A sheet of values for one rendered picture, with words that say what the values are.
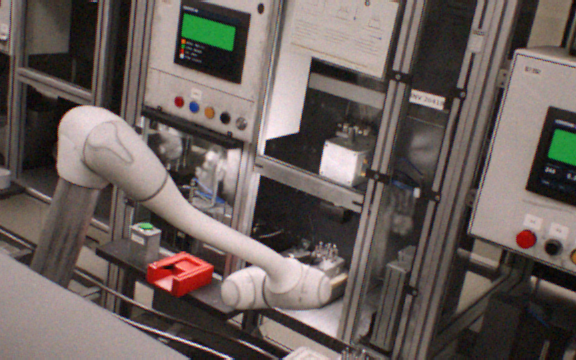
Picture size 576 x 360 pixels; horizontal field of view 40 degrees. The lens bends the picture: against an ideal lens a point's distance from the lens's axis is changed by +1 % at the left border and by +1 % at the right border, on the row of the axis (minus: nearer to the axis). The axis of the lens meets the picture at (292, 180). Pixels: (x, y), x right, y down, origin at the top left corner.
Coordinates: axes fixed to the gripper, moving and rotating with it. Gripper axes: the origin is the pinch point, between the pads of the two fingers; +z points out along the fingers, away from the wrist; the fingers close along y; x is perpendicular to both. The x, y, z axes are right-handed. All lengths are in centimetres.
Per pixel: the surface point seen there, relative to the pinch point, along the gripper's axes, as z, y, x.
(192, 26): -25, 62, 45
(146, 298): 99, -90, 141
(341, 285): 9.5, -4.3, -6.4
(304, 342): 129, -86, 61
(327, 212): 2.7, 17.8, 1.3
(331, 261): 5.2, 3.0, -3.0
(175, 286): -30.5, -10.7, 25.9
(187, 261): -17.3, -8.0, 33.6
